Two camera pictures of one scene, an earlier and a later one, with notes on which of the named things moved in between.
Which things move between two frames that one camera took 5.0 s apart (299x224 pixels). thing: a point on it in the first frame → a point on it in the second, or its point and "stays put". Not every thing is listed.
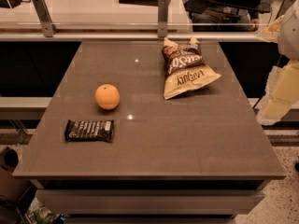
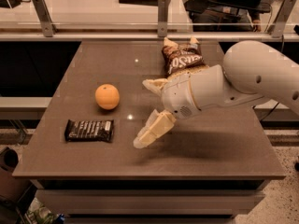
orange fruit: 107,96 stays put
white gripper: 290,35 → 177,96
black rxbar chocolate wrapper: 101,131 stays put
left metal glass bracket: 44,15 stays put
